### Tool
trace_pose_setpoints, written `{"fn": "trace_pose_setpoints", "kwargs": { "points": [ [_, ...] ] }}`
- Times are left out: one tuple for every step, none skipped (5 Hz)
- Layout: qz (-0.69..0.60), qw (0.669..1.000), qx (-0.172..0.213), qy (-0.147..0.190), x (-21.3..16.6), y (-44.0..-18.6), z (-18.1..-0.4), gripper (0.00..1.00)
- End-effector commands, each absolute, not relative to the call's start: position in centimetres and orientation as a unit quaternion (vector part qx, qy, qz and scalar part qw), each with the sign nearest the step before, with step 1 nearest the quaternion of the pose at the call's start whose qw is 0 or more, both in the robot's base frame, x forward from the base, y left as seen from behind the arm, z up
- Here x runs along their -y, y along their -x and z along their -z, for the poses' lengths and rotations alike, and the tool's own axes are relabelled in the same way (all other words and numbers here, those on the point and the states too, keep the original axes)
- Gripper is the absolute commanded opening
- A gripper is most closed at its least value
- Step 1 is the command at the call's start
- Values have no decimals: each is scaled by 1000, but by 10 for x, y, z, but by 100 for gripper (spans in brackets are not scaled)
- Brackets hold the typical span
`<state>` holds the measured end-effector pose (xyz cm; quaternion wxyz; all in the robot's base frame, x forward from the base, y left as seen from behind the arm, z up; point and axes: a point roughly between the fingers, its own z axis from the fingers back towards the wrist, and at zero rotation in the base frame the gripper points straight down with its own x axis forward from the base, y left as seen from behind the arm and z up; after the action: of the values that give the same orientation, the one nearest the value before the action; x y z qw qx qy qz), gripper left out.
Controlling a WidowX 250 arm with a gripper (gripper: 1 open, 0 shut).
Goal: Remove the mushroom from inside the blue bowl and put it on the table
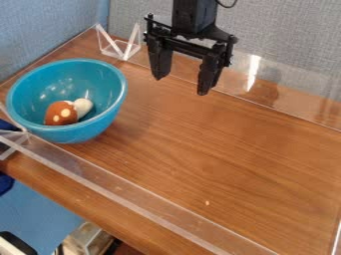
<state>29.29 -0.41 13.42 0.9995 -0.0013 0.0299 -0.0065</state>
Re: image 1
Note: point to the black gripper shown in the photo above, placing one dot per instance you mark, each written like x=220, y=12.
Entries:
x=188, y=32

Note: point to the brown white plush mushroom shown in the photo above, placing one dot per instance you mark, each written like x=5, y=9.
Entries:
x=64, y=112

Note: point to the blue bowl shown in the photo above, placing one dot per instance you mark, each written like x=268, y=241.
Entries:
x=64, y=81

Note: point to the clear acrylic front barrier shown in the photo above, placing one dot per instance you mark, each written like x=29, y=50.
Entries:
x=196, y=229

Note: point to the blue cloth object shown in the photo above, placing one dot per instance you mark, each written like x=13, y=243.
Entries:
x=5, y=180

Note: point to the black white object below table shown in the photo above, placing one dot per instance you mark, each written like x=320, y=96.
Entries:
x=13, y=246

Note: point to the clear acrylic corner bracket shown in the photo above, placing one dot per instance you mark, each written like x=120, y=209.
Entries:
x=115, y=47

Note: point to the clear acrylic left bracket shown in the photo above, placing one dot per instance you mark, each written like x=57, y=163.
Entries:
x=12, y=138

